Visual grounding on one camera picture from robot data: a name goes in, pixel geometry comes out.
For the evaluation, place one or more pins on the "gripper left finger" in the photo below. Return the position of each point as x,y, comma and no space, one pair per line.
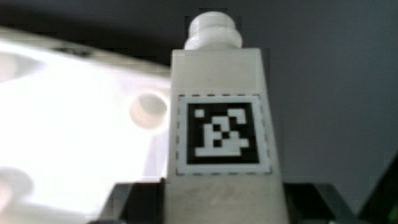
134,206

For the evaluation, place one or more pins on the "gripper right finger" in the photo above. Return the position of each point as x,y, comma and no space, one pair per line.
317,206

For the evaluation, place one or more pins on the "white leg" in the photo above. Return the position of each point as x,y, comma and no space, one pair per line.
223,185

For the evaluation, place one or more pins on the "white square table top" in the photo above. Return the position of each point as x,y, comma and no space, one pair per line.
84,127

